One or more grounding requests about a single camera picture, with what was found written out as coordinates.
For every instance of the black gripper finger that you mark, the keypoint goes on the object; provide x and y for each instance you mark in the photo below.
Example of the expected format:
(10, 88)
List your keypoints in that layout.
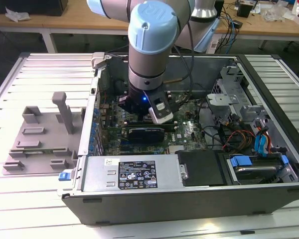
(124, 102)

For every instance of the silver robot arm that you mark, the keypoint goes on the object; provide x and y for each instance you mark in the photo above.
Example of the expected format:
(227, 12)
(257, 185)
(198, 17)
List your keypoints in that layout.
(152, 32)

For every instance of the black RAM slot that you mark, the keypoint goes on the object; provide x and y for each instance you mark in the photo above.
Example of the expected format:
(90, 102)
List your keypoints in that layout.
(134, 122)
(172, 128)

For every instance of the black graphics card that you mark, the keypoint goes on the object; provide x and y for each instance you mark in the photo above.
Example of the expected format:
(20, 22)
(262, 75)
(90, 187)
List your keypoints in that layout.
(145, 135)

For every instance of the blue expansion slot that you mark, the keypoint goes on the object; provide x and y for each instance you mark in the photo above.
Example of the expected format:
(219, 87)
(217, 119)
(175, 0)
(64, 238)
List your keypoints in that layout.
(125, 146)

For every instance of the green motherboard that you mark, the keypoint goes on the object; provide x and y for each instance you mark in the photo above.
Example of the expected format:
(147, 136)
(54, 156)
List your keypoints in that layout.
(189, 129)

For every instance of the silver chipset heatsink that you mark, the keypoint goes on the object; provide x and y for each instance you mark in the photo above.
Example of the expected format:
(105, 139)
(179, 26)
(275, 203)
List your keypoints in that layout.
(176, 149)

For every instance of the silver power supply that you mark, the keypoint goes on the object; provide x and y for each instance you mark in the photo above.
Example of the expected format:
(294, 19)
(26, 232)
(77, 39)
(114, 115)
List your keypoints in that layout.
(97, 171)

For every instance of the grey parts rack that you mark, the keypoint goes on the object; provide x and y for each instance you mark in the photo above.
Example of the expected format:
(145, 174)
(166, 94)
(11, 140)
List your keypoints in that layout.
(49, 139)

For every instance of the silver metal drive cage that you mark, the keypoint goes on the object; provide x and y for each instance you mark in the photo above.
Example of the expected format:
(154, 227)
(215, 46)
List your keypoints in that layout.
(223, 99)

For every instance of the green RAM stick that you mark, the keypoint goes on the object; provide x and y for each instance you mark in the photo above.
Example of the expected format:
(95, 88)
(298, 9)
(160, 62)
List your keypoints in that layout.
(44, 150)

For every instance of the blue plastic latch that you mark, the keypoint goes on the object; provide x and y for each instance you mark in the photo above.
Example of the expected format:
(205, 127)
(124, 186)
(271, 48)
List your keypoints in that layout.
(64, 176)

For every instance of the black plastic shroud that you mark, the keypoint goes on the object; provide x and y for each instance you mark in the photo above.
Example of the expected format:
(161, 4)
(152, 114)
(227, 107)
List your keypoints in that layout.
(201, 169)

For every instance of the black open PC case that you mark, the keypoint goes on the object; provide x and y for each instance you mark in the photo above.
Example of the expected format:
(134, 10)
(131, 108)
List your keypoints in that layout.
(164, 206)

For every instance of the hard disk in blue carrier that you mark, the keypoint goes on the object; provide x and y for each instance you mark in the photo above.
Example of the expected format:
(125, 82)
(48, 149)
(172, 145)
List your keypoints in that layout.
(241, 161)

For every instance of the tall black box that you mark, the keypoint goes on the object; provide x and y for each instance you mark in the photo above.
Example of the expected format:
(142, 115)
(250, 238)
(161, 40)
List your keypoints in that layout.
(220, 8)

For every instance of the black power adapter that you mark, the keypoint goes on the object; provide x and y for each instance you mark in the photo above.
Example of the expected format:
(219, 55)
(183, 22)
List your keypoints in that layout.
(237, 24)

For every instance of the large black box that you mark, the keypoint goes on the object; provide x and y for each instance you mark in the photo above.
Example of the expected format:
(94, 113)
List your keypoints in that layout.
(27, 6)

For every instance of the white crumpled paper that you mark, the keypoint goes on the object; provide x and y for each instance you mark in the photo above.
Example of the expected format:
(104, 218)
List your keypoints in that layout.
(16, 15)

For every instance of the small black device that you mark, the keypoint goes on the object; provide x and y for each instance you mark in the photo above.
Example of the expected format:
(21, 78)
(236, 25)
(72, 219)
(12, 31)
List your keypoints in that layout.
(244, 10)

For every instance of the clear plastic bags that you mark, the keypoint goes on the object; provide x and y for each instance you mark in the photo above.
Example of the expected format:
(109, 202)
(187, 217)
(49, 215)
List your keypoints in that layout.
(276, 12)

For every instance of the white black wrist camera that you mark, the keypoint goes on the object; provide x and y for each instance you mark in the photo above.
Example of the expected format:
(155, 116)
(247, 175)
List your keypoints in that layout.
(162, 117)

